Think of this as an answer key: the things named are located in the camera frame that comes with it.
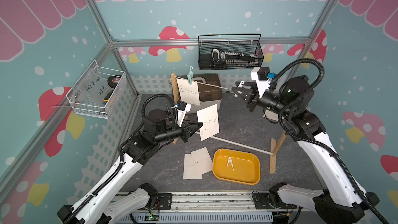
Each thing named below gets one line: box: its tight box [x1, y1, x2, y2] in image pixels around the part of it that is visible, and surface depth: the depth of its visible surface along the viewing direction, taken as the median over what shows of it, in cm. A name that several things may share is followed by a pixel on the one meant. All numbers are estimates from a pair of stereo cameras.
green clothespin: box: [187, 65, 194, 85], surface depth 66 cm
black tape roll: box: [107, 75, 122, 89], surface depth 82 cm
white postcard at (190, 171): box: [182, 153, 203, 180], surface depth 87 cm
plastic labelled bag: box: [72, 65, 110, 108], surface depth 69 cm
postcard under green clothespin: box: [176, 78, 201, 106], surface depth 71 cm
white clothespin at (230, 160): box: [226, 156, 235, 171], surface depth 87 cm
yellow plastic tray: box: [212, 148, 261, 186], surface depth 85 cm
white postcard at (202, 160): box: [190, 146, 213, 176], surface depth 89 cm
